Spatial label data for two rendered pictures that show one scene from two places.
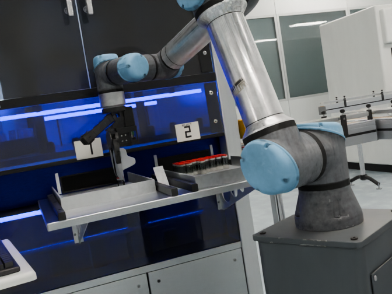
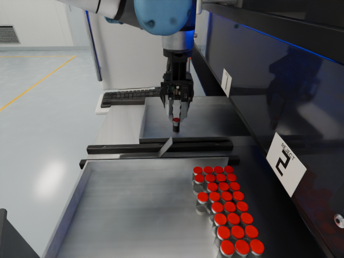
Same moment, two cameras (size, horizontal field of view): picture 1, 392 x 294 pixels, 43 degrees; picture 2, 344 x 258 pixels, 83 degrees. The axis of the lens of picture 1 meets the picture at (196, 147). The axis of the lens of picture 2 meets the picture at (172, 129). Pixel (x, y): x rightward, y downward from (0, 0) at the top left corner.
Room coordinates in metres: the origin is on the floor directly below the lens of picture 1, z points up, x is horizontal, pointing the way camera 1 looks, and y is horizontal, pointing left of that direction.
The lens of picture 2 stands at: (1.60, -0.25, 1.24)
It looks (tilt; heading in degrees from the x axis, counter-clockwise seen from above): 35 degrees down; 107
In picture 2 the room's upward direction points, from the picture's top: straight up
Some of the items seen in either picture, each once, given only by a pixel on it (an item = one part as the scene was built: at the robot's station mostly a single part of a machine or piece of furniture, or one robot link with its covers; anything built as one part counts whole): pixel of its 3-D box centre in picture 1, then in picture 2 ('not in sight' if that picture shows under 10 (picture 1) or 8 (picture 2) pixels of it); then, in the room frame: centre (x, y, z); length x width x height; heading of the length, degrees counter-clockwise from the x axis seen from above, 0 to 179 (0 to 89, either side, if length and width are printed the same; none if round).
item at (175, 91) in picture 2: (119, 127); (177, 74); (1.47, 0.21, 1.07); 0.09 x 0.08 x 0.12; 110
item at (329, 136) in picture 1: (317, 150); not in sight; (1.11, -0.27, 0.96); 0.13 x 0.12 x 0.14; 131
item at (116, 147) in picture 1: (115, 149); (168, 92); (1.44, 0.23, 1.01); 0.05 x 0.02 x 0.09; 20
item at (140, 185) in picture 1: (100, 188); (194, 117); (1.51, 0.31, 0.90); 0.34 x 0.26 x 0.04; 20
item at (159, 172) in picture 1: (165, 178); (145, 149); (1.42, 0.10, 0.91); 0.14 x 0.03 x 0.06; 21
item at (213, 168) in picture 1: (203, 165); (214, 208); (1.62, -0.01, 0.90); 0.18 x 0.02 x 0.05; 109
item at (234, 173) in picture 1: (216, 170); (156, 212); (1.51, -0.05, 0.90); 0.34 x 0.26 x 0.04; 19
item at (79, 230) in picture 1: (82, 231); not in sight; (1.40, 0.36, 0.80); 0.34 x 0.03 x 0.13; 20
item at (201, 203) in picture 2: (202, 167); (201, 203); (1.59, -0.01, 0.90); 0.02 x 0.02 x 0.05
